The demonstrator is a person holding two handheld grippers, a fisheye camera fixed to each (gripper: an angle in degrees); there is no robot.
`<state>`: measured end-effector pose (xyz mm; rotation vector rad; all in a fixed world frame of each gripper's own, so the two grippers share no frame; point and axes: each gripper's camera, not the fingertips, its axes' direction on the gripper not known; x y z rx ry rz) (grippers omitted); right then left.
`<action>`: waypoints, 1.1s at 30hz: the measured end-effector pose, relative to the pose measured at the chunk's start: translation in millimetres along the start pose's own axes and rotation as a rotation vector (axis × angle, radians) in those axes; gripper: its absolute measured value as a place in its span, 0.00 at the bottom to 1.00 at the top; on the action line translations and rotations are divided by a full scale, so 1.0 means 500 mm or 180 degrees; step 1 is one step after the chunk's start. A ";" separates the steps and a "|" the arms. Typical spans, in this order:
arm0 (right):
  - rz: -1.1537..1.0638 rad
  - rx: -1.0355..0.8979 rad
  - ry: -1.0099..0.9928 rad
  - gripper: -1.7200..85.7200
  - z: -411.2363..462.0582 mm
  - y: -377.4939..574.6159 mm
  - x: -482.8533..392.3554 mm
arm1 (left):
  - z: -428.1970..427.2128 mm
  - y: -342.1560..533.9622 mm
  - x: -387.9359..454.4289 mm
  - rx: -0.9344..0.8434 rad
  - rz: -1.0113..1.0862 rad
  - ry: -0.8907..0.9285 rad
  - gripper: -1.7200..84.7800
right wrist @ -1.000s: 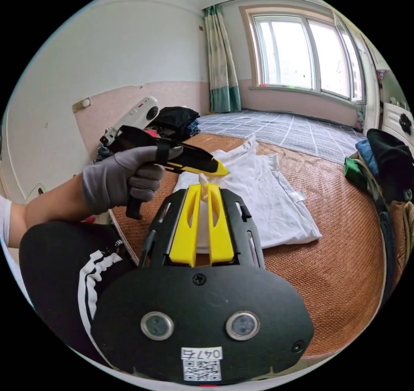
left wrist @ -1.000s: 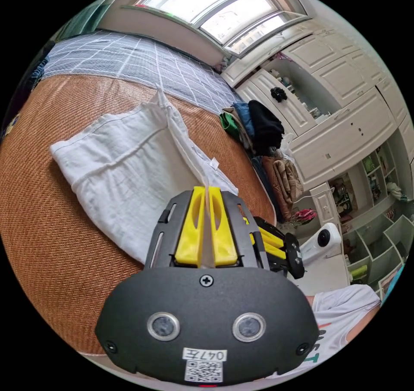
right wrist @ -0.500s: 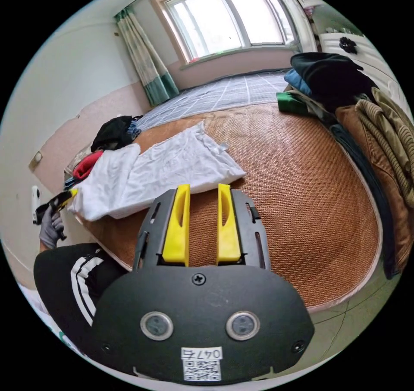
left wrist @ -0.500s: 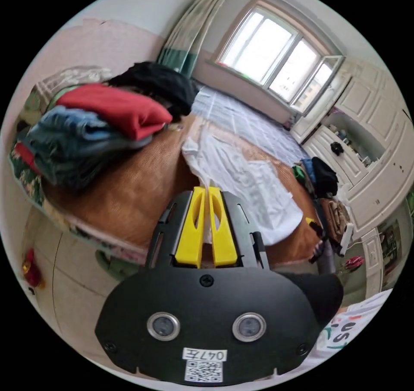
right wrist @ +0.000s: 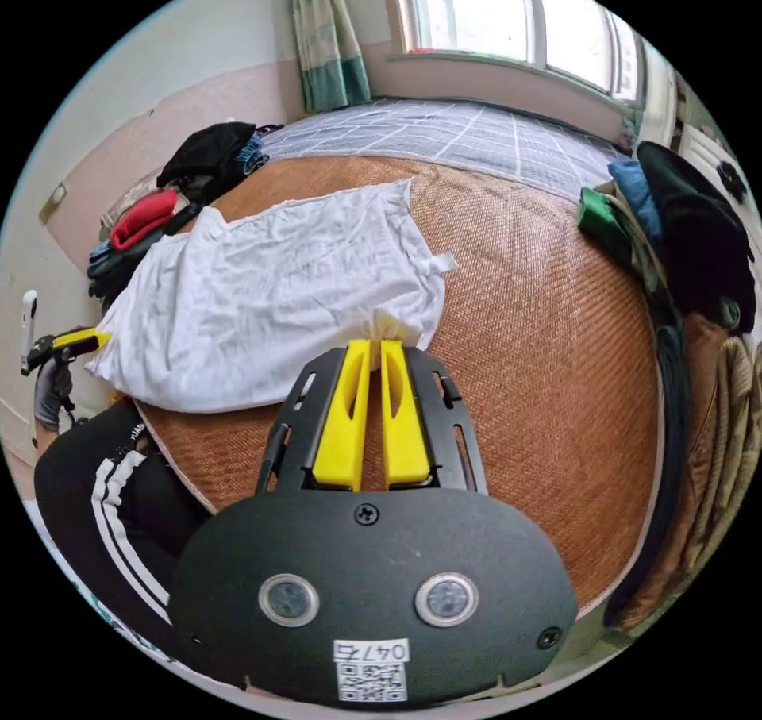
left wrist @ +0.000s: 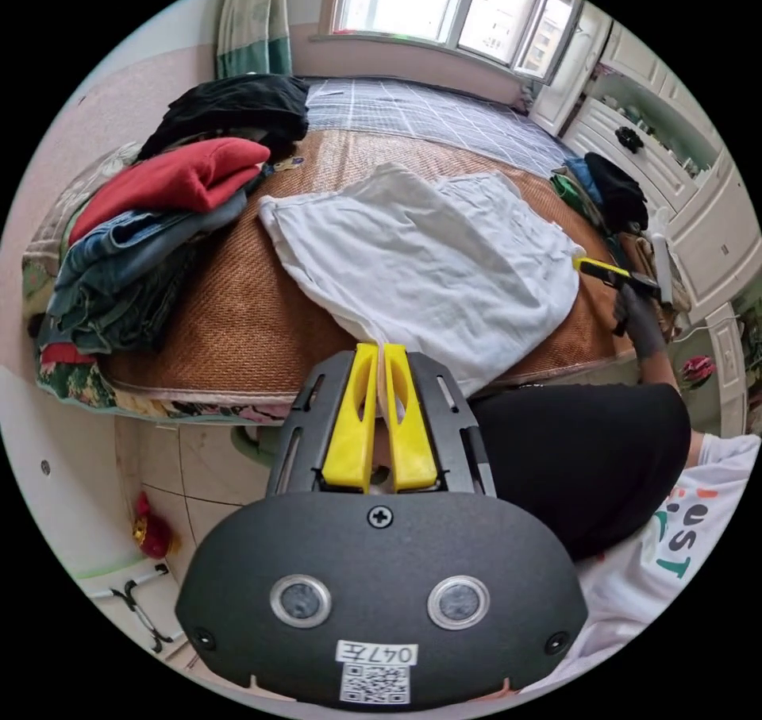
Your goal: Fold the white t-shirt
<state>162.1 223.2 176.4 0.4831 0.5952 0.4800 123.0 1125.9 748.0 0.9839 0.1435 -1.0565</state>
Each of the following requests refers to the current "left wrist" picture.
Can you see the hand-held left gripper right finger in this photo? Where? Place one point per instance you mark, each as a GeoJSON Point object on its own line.
{"type": "Point", "coordinates": [409, 428]}

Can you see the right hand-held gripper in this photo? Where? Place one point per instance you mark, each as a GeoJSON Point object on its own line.
{"type": "Point", "coordinates": [637, 285]}

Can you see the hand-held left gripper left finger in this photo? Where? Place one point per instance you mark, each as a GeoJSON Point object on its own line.
{"type": "Point", "coordinates": [350, 422]}

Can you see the white t-shirt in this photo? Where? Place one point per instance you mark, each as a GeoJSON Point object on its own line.
{"type": "Point", "coordinates": [428, 255]}

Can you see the person's right forearm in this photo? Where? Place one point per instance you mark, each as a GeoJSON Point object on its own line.
{"type": "Point", "coordinates": [658, 371]}

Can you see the person's right hand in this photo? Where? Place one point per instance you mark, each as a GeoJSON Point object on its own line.
{"type": "Point", "coordinates": [643, 327]}

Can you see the pile of clothes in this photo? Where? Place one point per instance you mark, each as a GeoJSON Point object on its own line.
{"type": "Point", "coordinates": [616, 190]}
{"type": "Point", "coordinates": [178, 184]}

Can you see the bed with woven mat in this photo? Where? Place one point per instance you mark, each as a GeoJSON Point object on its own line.
{"type": "Point", "coordinates": [250, 327]}

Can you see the white cupboard with shelf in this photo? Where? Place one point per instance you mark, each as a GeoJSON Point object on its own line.
{"type": "Point", "coordinates": [678, 154]}

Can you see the person's body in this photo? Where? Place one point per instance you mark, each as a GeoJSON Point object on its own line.
{"type": "Point", "coordinates": [583, 464]}

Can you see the red plush toy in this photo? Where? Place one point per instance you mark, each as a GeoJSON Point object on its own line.
{"type": "Point", "coordinates": [152, 530]}

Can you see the white folding rack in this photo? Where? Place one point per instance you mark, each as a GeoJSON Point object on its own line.
{"type": "Point", "coordinates": [140, 604]}

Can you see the green patterned curtain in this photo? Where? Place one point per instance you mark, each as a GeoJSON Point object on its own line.
{"type": "Point", "coordinates": [253, 17]}

